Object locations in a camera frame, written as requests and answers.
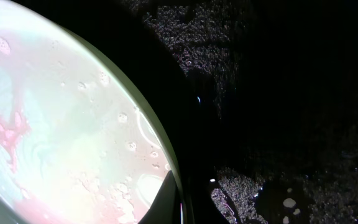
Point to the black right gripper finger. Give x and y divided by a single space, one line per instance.
166 207

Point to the mint green plate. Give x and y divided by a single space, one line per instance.
79 143

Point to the round black tray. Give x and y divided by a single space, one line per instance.
259 98

